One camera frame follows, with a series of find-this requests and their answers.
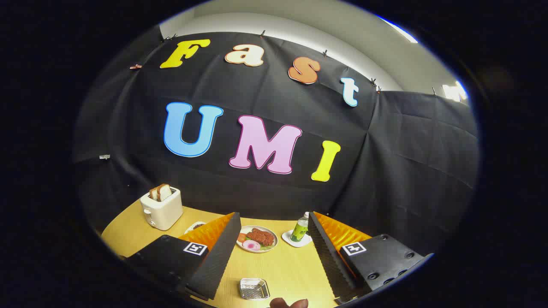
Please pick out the bright window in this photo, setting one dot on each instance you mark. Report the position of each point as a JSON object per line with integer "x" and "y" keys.
{"x": 454, "y": 92}

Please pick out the white oval food plate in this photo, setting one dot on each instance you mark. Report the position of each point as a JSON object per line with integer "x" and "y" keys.
{"x": 274, "y": 240}

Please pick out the brown meat piece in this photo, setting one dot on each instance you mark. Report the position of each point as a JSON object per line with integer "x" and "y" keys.
{"x": 261, "y": 236}

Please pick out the bread slice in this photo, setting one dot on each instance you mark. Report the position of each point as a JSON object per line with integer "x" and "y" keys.
{"x": 166, "y": 191}
{"x": 153, "y": 194}

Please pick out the orange tomato slice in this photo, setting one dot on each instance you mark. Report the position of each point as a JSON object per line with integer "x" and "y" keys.
{"x": 242, "y": 238}

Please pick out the perforated metal tray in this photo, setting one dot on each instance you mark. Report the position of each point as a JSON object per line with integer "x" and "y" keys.
{"x": 254, "y": 289}

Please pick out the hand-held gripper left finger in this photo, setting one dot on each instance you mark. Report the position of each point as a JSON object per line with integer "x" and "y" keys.
{"x": 216, "y": 261}

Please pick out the white toaster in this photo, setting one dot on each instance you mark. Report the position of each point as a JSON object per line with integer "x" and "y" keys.
{"x": 162, "y": 214}

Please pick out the pink round slice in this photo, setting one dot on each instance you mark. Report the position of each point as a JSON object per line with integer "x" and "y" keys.
{"x": 251, "y": 245}

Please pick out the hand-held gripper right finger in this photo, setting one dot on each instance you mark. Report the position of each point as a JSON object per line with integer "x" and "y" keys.
{"x": 327, "y": 261}

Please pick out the green label bottle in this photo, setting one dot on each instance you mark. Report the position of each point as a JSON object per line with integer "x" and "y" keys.
{"x": 299, "y": 231}

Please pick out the white square coaster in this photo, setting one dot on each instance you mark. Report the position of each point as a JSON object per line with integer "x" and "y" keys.
{"x": 287, "y": 239}

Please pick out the white divided dish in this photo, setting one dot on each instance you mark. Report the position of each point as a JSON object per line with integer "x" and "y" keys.
{"x": 196, "y": 226}

